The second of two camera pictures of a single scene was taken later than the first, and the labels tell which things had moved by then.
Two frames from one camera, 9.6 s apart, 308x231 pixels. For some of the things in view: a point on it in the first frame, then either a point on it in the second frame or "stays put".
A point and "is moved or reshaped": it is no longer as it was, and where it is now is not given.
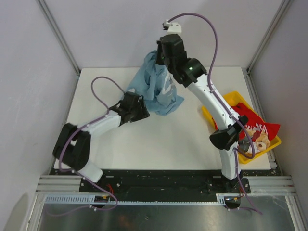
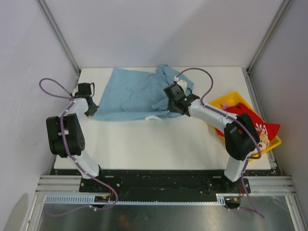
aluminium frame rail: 259,184 stays put
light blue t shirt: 157,85 is moved or reshaped
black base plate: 164,182 stays put
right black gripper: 159,60 → 170,108
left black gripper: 143,113 → 92,111
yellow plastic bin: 232,99 stays put
